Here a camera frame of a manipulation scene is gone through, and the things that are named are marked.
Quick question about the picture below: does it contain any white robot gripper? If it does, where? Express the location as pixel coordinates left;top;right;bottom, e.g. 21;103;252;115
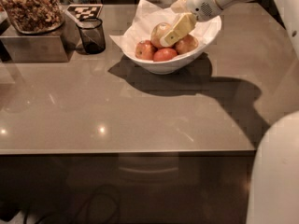
160;0;222;47

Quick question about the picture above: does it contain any yellow-red apple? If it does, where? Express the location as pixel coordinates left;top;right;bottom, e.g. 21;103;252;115
150;22;171;49

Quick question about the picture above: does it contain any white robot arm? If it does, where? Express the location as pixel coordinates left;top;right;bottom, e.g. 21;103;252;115
160;0;299;224

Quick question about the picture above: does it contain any right red apple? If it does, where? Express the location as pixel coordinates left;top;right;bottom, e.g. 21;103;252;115
174;35;198;55

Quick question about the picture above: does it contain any red apple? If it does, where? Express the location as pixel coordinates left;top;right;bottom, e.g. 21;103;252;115
135;40;157;61
174;35;198;55
153;48;178;62

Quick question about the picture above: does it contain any white ceramic bowl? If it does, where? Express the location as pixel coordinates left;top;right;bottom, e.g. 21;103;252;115
122;5;222;76

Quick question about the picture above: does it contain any front red apple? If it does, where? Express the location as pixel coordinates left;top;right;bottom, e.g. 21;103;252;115
153;48;178;62

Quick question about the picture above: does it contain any left red apple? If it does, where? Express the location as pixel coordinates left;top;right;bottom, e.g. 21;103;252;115
135;40;157;61

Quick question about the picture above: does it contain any white paper liner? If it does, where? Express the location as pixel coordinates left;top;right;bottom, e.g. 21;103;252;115
111;0;221;60

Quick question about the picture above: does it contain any black mesh cup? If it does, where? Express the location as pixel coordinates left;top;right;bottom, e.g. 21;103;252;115
77;18;106;54

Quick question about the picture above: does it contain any black white marker card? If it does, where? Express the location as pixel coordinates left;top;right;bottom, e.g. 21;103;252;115
66;4;103;21

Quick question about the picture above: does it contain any grey metal box stand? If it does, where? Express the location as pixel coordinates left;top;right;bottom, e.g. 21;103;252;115
0;16;79;63

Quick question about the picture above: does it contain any glass jar of snacks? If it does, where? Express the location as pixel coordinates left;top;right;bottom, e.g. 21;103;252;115
0;0;64;35

